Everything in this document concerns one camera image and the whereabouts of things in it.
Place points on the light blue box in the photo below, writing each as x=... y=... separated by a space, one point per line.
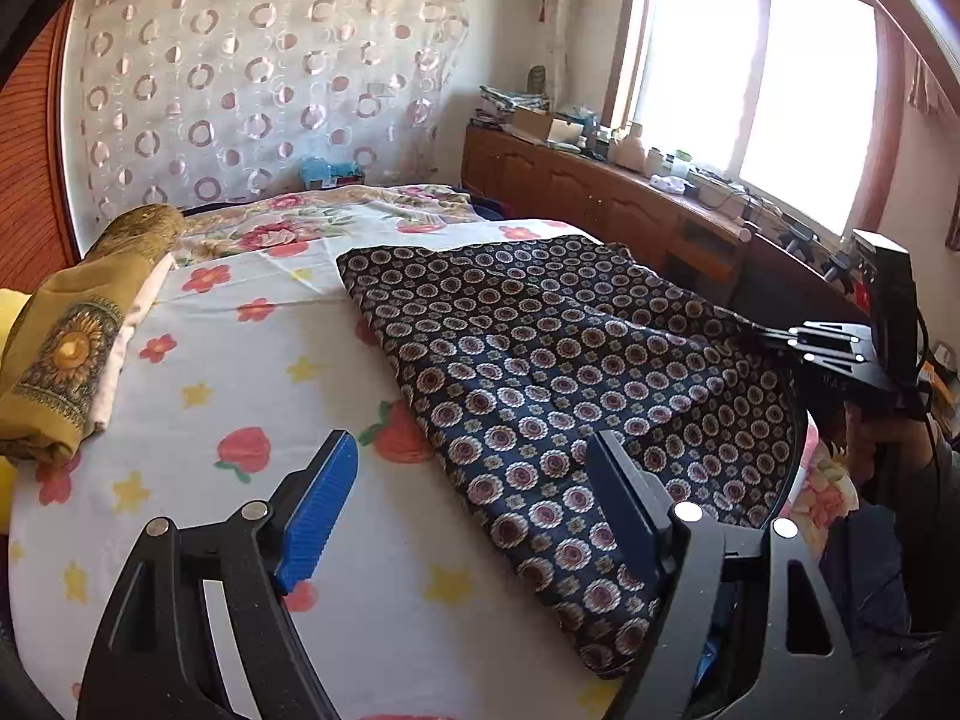
x=330 y=171

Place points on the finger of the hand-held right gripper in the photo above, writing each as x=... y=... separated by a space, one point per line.
x=832 y=369
x=817 y=337

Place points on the white fruit-print bed sheet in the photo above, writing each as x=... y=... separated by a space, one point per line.
x=225 y=360

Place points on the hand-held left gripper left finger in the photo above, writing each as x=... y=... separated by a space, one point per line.
x=319 y=510

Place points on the mustard sunflower-print cloth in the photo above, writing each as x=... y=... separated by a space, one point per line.
x=75 y=345

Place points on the cardboard box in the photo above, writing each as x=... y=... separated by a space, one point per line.
x=534 y=121

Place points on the floral blanket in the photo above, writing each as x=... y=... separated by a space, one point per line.
x=315 y=221

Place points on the navy blue blanket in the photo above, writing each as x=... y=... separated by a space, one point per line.
x=487 y=208

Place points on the wooden louvered wardrobe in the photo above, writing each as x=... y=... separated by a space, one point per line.
x=34 y=165

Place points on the yellow pillow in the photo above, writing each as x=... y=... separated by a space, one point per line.
x=11 y=311

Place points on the navy circle-patterned garment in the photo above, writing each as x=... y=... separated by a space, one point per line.
x=540 y=390

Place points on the window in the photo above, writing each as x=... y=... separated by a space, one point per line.
x=750 y=67

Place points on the sheer circle-patterned curtain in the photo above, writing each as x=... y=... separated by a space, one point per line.
x=255 y=75

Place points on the stack of papers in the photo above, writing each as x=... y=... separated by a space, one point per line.
x=511 y=97

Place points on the person's right hand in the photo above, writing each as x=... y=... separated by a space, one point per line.
x=862 y=435

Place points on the long wooden cabinet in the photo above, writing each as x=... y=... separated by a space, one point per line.
x=585 y=195

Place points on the person's dark clothing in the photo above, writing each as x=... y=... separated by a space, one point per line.
x=877 y=585

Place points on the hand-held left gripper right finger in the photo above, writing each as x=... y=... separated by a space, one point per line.
x=626 y=510

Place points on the white plastic bottle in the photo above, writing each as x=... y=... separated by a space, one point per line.
x=636 y=148

